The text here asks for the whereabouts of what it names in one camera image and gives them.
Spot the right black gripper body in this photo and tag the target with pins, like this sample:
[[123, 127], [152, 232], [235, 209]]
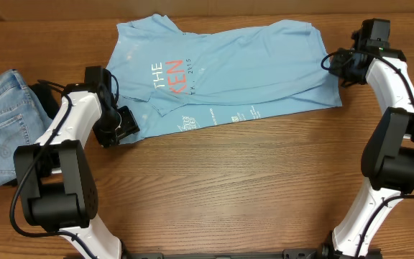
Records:
[[341, 68]]

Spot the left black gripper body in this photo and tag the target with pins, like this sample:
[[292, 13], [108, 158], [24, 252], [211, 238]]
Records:
[[116, 124]]

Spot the light blue printed t-shirt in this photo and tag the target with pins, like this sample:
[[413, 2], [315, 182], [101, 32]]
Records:
[[175, 81]]

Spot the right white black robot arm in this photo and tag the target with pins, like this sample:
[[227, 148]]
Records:
[[387, 162]]

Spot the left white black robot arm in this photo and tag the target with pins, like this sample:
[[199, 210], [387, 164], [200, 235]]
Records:
[[56, 193]]

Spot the folded black garment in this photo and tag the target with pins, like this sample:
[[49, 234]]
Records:
[[45, 99]]

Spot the folded blue denim jeans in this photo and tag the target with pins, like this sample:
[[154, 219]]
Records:
[[7, 126]]

